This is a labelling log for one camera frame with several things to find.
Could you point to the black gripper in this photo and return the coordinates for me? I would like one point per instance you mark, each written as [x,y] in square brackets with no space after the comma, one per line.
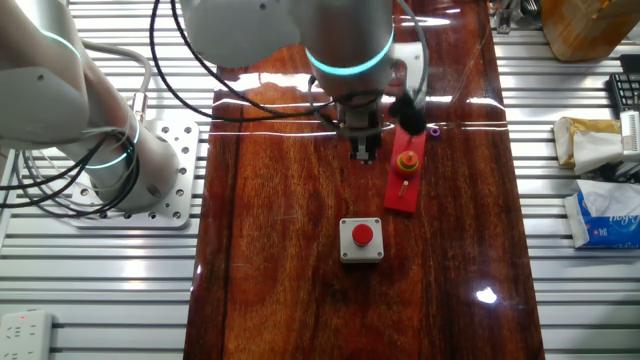
[360,120]

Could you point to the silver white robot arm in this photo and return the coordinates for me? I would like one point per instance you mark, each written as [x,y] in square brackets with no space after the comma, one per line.
[345,30]

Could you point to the red Hanoi base with pegs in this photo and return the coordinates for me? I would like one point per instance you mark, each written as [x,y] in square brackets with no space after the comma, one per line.
[402,202]

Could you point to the glossy wooden board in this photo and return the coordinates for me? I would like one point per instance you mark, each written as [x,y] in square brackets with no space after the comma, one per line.
[300,300]

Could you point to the gold foil packet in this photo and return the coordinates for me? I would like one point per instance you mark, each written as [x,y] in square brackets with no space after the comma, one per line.
[585,125]

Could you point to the white crumpled paper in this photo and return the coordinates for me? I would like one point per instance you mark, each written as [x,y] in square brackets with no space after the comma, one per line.
[595,150]

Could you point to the brown cardboard box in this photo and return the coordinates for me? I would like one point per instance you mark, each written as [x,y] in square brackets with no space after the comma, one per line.
[585,30]

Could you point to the blue tissue pack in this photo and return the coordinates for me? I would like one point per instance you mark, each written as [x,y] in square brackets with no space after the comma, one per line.
[605,232]

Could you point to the black keyboard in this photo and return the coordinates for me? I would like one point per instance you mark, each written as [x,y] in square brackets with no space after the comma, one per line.
[627,92]

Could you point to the white power strip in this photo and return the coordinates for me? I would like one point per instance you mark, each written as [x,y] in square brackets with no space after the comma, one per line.
[25,335]

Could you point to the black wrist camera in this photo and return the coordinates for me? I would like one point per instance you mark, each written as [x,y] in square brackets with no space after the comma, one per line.
[410,117]

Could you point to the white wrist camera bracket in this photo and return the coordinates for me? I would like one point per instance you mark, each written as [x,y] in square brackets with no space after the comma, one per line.
[407,55]

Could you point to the red button switch box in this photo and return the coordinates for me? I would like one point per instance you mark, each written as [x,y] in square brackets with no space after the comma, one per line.
[361,251]

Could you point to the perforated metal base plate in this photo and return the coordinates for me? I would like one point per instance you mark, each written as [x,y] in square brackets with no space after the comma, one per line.
[185,150]

